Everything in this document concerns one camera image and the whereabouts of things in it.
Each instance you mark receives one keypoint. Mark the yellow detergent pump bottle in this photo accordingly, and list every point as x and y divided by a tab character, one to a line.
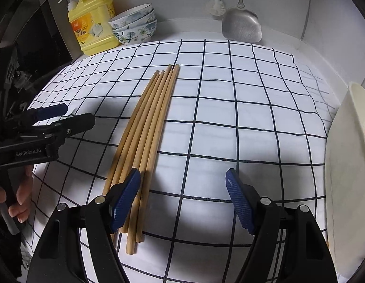
91	32

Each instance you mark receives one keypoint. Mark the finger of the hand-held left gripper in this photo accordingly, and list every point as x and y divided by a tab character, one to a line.
79	122
52	110

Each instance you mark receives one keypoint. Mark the metal cooking spatula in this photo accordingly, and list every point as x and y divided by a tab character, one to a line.
241	25

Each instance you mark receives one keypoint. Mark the black gas stove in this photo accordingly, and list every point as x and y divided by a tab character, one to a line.
38	35

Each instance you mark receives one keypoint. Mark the person's left hand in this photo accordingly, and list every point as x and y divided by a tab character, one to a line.
23	194

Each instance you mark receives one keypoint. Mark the row of wooden chopsticks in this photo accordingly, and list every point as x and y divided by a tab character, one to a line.
144	135

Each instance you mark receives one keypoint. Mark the cream plastic basin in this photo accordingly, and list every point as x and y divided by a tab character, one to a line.
344	168

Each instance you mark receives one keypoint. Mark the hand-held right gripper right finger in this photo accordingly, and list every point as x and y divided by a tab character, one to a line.
240	200

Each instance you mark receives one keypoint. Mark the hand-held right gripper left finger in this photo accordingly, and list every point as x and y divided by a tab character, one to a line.
126	200

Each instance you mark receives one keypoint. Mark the white black-checked cloth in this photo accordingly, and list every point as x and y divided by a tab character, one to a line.
229	123

